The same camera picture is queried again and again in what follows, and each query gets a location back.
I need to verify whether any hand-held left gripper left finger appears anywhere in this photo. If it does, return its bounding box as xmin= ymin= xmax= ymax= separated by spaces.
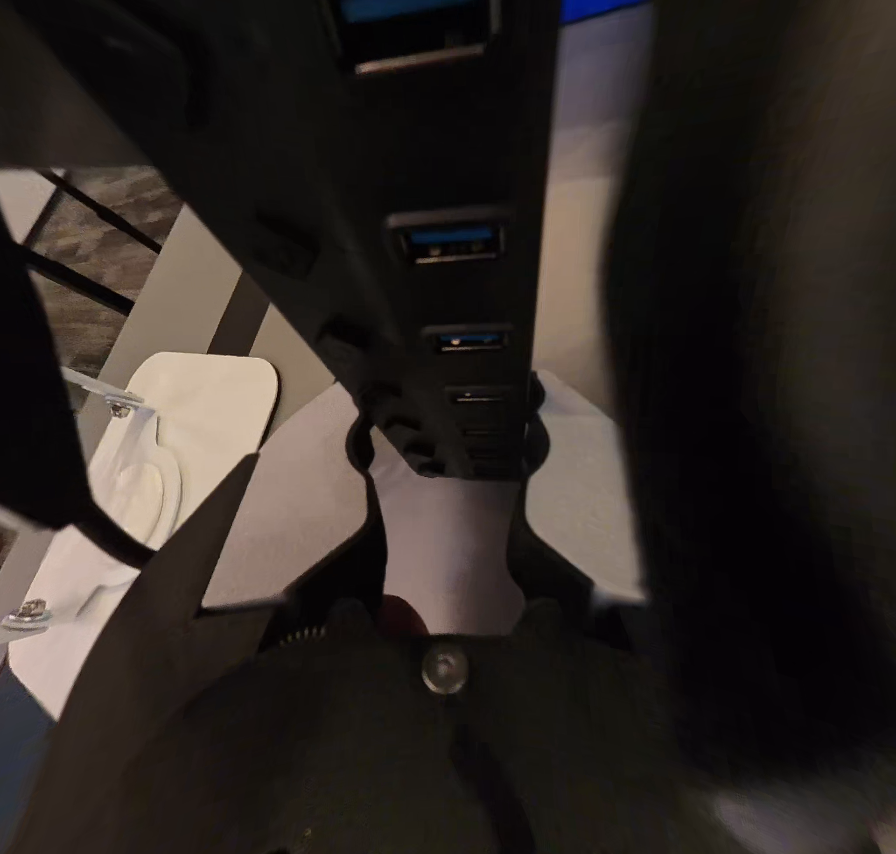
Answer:
xmin=202 ymin=383 xmax=387 ymax=610

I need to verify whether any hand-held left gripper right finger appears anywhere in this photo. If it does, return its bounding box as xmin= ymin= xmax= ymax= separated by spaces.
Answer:
xmin=508 ymin=371 xmax=646 ymax=611

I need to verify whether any thick black hub cable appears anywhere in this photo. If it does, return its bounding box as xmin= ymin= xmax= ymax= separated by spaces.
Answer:
xmin=0 ymin=227 xmax=158 ymax=569

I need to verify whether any black usb hub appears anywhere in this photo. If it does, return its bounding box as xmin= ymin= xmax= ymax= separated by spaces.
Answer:
xmin=0 ymin=0 xmax=564 ymax=480

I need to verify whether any person's left hand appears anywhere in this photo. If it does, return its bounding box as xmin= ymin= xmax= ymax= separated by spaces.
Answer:
xmin=378 ymin=595 xmax=429 ymax=636

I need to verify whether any white stand base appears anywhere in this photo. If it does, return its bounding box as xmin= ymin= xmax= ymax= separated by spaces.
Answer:
xmin=7 ymin=352 xmax=280 ymax=723

